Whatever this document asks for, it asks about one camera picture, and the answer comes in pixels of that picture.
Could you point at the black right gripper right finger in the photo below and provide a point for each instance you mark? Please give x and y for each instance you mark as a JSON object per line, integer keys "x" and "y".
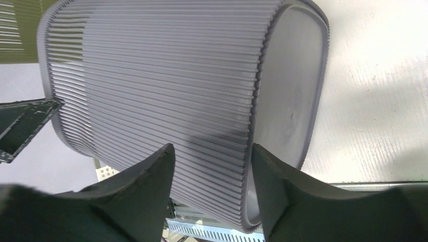
{"x": 294, "y": 206}

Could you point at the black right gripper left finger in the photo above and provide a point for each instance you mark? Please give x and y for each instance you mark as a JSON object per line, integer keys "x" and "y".
{"x": 129, "y": 206}

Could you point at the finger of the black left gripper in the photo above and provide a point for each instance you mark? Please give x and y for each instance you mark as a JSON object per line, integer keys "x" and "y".
{"x": 21, "y": 121}

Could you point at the olive green ribbed basket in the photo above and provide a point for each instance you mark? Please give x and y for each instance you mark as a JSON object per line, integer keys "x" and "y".
{"x": 19, "y": 23}

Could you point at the dark grey basket liner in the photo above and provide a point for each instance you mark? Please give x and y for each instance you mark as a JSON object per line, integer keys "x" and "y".
{"x": 206, "y": 76}

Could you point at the white perforated plastic tray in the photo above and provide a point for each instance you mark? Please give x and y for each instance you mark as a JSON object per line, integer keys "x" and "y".
{"x": 105, "y": 172}

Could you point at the white slotted cable duct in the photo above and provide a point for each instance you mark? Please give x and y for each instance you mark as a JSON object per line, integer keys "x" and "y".
{"x": 213, "y": 233}

